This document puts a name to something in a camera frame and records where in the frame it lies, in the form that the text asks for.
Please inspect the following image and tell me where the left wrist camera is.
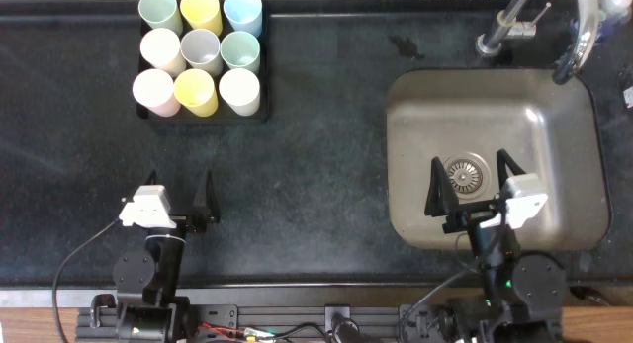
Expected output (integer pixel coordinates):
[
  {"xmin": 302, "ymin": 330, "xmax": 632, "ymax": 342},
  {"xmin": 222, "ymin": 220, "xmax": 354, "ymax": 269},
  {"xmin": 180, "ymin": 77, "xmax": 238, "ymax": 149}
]
[{"xmin": 118, "ymin": 184, "xmax": 173, "ymax": 229}]

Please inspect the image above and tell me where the white cup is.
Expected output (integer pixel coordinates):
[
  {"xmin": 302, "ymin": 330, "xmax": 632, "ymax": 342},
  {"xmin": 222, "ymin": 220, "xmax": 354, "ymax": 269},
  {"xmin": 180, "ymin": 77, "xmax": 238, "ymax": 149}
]
[
  {"xmin": 218, "ymin": 67, "xmax": 262, "ymax": 118},
  {"xmin": 139, "ymin": 27, "xmax": 188, "ymax": 78}
]

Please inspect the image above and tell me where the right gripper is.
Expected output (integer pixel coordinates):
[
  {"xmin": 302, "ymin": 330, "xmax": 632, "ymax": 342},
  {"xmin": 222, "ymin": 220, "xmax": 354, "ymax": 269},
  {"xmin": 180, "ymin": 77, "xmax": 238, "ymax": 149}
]
[{"xmin": 423, "ymin": 148, "xmax": 526, "ymax": 234}]

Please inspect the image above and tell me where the blue soap bottle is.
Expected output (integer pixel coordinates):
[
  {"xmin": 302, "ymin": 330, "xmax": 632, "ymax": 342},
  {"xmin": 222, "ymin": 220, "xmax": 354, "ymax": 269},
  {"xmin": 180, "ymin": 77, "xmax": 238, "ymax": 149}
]
[{"xmin": 592, "ymin": 0, "xmax": 633, "ymax": 43}]

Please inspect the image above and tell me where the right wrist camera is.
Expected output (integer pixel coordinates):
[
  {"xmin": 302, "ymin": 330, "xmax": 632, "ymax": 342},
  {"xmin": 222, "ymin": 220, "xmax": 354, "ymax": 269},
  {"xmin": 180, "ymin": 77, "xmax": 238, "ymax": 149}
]
[{"xmin": 478, "ymin": 172, "xmax": 549, "ymax": 231}]

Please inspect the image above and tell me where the green cup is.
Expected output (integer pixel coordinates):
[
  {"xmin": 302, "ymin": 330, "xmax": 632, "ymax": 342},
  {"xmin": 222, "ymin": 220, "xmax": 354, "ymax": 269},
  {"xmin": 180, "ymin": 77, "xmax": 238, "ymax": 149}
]
[
  {"xmin": 137, "ymin": 0, "xmax": 184, "ymax": 37},
  {"xmin": 220, "ymin": 30, "xmax": 262, "ymax": 75}
]

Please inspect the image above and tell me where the grey cup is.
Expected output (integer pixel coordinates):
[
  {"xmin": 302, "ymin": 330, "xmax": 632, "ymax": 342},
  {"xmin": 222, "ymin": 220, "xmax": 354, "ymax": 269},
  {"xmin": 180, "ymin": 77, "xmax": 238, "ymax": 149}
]
[{"xmin": 179, "ymin": 28, "xmax": 224, "ymax": 77}]

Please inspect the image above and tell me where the steel tap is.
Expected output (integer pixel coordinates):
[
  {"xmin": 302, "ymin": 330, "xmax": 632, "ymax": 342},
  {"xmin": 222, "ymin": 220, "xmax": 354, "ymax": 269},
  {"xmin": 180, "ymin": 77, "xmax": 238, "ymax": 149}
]
[{"xmin": 474, "ymin": 0, "xmax": 600, "ymax": 86}]

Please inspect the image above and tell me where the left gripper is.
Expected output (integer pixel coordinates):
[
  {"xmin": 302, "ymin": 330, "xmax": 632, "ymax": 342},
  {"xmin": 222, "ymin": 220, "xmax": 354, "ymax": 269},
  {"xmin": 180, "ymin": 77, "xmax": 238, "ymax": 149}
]
[{"xmin": 144, "ymin": 169, "xmax": 222, "ymax": 235}]

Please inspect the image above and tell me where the black tray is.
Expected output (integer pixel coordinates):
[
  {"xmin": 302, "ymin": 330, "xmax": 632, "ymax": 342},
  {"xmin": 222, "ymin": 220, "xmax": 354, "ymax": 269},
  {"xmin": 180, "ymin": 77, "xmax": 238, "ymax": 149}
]
[{"xmin": 136, "ymin": 0, "xmax": 271, "ymax": 125}]

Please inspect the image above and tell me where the blue cup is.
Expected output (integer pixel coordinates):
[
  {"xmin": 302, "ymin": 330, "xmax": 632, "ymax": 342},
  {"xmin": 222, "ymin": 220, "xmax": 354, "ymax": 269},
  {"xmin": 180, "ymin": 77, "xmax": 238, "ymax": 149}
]
[{"xmin": 223, "ymin": 0, "xmax": 264, "ymax": 39}]

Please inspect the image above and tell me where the steel sink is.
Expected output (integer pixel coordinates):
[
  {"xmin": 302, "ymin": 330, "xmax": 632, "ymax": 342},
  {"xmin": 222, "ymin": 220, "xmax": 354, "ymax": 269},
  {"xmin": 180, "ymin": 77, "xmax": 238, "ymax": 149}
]
[{"xmin": 385, "ymin": 67, "xmax": 613, "ymax": 253}]

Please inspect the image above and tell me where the pink cup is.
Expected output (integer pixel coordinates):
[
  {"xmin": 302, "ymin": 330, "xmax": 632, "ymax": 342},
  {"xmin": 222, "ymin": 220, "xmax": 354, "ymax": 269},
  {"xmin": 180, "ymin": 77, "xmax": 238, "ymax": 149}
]
[{"xmin": 132, "ymin": 68, "xmax": 182, "ymax": 119}]

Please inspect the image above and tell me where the black cable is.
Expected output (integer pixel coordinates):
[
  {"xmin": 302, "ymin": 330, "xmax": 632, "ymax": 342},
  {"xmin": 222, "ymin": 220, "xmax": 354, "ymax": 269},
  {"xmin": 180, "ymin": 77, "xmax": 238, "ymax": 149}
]
[
  {"xmin": 398, "ymin": 199, "xmax": 510, "ymax": 334},
  {"xmin": 50, "ymin": 217, "xmax": 123, "ymax": 343}
]

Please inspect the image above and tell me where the mounting rail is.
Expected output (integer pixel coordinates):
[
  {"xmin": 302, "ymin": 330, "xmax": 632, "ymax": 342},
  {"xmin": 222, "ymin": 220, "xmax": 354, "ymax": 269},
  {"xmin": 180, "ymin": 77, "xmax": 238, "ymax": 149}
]
[{"xmin": 73, "ymin": 302, "xmax": 565, "ymax": 343}]

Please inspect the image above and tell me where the yellow cup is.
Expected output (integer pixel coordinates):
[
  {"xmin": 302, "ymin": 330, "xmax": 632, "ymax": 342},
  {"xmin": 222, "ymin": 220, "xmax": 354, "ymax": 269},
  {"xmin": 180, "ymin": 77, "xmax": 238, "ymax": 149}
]
[
  {"xmin": 179, "ymin": 0, "xmax": 224, "ymax": 37},
  {"xmin": 172, "ymin": 68, "xmax": 220, "ymax": 119}
]

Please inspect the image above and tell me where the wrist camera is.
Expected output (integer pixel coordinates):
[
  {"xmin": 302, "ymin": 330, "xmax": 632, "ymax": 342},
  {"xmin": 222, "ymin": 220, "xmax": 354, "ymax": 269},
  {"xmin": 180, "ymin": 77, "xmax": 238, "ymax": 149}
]
[
  {"xmin": 118, "ymin": 184, "xmax": 173, "ymax": 229},
  {"xmin": 478, "ymin": 172, "xmax": 549, "ymax": 231}
]

